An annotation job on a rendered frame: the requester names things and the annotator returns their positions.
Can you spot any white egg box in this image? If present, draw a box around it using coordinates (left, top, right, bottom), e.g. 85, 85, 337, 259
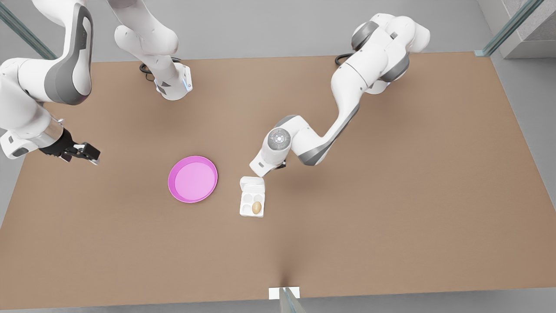
239, 191, 265, 218

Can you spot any pink round plate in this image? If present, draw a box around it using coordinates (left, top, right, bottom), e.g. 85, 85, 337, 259
168, 156, 218, 204

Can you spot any grey stone block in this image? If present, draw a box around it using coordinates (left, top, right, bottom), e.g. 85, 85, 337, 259
500, 0, 556, 60

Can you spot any silver frame post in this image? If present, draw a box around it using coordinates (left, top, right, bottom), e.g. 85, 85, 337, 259
278, 287, 307, 313
474, 0, 546, 57
0, 2, 58, 60

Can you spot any white post foot plate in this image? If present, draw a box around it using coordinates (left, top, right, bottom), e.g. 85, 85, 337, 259
268, 287, 301, 300

